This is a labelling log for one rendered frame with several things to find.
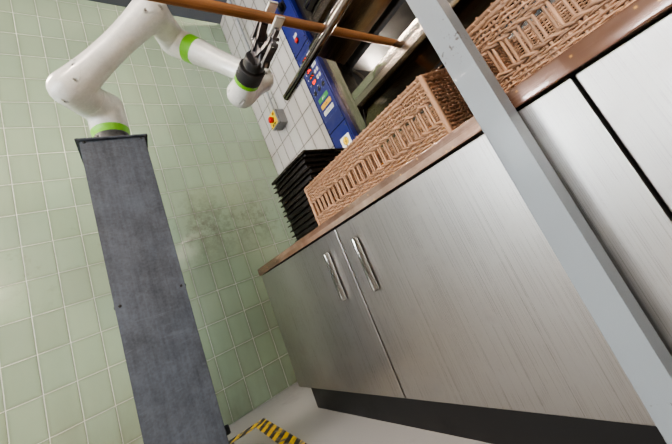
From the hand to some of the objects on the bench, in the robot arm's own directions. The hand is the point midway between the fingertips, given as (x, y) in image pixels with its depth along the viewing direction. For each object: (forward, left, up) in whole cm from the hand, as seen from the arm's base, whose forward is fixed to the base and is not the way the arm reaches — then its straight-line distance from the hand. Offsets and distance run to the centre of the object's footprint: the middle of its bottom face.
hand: (273, 18), depth 93 cm
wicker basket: (0, +28, -62) cm, 68 cm away
